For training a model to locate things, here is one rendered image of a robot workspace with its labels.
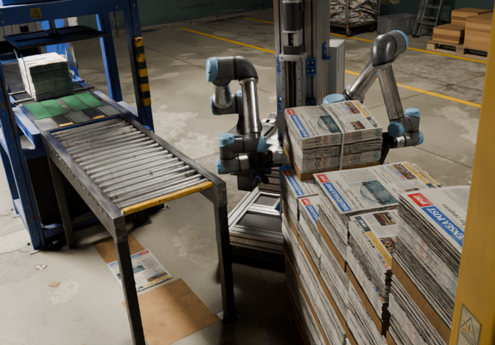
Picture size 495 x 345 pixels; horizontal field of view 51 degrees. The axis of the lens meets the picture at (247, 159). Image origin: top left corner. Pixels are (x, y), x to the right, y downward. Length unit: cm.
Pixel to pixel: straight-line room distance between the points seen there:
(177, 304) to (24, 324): 82
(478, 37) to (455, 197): 709
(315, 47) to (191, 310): 157
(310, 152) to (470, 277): 166
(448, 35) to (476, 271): 800
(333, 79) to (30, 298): 218
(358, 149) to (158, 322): 140
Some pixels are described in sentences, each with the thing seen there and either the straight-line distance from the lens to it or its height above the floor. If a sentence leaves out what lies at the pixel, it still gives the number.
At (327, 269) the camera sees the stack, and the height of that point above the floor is 72.
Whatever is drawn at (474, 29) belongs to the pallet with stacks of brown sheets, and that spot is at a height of 40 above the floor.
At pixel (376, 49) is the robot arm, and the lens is 256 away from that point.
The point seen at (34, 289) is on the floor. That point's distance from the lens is 341.
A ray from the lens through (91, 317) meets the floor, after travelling 306.
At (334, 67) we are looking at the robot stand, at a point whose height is 111.
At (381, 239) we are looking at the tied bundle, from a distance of 152.
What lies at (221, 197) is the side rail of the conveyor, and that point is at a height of 73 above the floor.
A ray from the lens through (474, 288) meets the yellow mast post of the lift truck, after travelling 67.
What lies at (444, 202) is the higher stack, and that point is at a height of 129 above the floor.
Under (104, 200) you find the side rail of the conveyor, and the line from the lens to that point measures 242.
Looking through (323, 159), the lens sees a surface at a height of 93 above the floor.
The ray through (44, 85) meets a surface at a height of 90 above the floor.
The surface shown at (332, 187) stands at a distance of 177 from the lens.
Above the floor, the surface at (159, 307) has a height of 0.
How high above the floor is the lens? 187
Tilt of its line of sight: 24 degrees down
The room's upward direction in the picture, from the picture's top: 3 degrees counter-clockwise
